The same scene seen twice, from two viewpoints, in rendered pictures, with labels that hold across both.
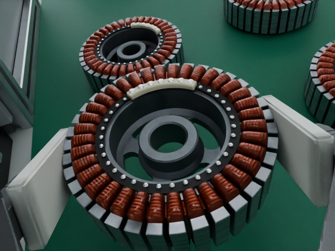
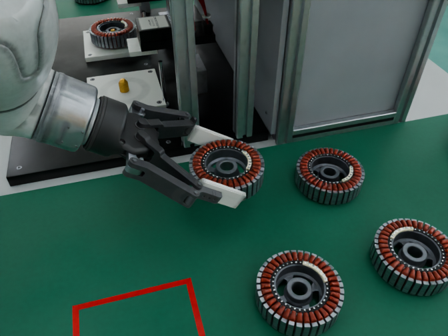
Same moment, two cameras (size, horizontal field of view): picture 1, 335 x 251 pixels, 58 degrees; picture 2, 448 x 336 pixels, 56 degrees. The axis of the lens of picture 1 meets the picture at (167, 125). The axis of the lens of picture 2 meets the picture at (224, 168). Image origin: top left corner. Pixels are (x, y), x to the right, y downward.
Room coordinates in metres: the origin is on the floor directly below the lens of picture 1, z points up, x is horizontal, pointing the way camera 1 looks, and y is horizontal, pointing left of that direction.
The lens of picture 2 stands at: (0.02, -0.45, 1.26)
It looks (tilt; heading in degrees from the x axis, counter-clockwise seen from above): 43 degrees down; 80
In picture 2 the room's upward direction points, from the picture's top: straight up
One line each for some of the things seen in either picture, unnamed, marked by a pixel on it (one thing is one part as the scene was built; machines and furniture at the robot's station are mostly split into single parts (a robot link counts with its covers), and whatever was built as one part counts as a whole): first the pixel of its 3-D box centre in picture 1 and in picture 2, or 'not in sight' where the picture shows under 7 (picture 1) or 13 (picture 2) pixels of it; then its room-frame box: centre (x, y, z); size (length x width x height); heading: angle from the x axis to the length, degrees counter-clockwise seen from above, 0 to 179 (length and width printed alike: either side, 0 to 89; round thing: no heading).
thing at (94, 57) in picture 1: (132, 55); (329, 175); (0.28, 0.02, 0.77); 0.11 x 0.11 x 0.04
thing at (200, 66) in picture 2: not in sight; (191, 74); (0.09, 0.34, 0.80); 0.07 x 0.05 x 0.06; 95
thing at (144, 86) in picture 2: not in sight; (125, 93); (-0.05, 0.33, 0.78); 0.15 x 0.15 x 0.01; 5
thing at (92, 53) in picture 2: not in sight; (115, 42); (-0.07, 0.57, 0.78); 0.15 x 0.15 x 0.01; 5
